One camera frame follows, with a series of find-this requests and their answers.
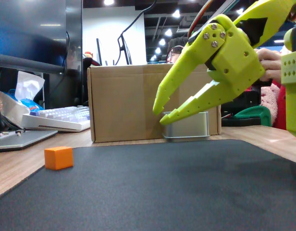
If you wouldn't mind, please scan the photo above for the person's hand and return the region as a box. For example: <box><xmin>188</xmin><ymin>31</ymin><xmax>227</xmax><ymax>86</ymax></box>
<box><xmin>254</xmin><ymin>47</ymin><xmax>283</xmax><ymax>83</ymax></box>

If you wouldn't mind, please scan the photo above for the white purple keyboard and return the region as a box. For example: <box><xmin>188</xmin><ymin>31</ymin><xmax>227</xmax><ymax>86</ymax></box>
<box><xmin>21</xmin><ymin>105</ymin><xmax>91</xmax><ymax>133</ymax></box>

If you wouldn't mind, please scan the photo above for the brown cardboard box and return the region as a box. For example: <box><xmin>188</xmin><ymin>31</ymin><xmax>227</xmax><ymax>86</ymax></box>
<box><xmin>86</xmin><ymin>63</ymin><xmax>222</xmax><ymax>143</ymax></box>

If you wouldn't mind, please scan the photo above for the tissue pack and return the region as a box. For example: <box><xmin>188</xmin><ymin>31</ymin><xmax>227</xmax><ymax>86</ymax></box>
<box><xmin>0</xmin><ymin>70</ymin><xmax>46</xmax><ymax>126</ymax></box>

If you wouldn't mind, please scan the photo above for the person's head with glasses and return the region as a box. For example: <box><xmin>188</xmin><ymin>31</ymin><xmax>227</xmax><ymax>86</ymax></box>
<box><xmin>166</xmin><ymin>36</ymin><xmax>189</xmax><ymax>64</ymax></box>

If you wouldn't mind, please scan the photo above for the grey laptop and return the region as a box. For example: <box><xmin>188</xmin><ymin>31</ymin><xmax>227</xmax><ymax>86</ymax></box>
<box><xmin>0</xmin><ymin>129</ymin><xmax>59</xmax><ymax>153</ymax></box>

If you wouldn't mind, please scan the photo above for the silver metal tin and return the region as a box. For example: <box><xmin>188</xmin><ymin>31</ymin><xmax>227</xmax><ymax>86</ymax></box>
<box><xmin>161</xmin><ymin>111</ymin><xmax>210</xmax><ymax>143</ymax></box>

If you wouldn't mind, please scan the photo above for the orange cube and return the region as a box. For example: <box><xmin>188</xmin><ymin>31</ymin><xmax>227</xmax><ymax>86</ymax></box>
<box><xmin>44</xmin><ymin>146</ymin><xmax>74</xmax><ymax>171</ymax></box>

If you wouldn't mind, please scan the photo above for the black computer monitor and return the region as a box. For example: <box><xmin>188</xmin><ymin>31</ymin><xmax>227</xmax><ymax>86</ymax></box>
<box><xmin>0</xmin><ymin>0</ymin><xmax>83</xmax><ymax>74</ymax></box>

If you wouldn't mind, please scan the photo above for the black hanging cable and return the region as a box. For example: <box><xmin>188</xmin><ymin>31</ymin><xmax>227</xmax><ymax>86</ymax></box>
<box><xmin>112</xmin><ymin>0</ymin><xmax>159</xmax><ymax>66</ymax></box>

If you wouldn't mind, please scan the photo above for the person's red white jumper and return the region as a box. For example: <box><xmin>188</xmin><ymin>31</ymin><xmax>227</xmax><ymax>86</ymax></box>
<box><xmin>245</xmin><ymin>78</ymin><xmax>287</xmax><ymax>131</ymax></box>

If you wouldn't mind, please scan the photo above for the black device block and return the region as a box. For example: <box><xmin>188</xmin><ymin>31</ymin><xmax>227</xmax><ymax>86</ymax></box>
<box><xmin>221</xmin><ymin>89</ymin><xmax>262</xmax><ymax>127</ymax></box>

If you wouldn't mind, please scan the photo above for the black desk mat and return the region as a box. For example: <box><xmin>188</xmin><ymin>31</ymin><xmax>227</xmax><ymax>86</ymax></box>
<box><xmin>0</xmin><ymin>139</ymin><xmax>296</xmax><ymax>231</ymax></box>

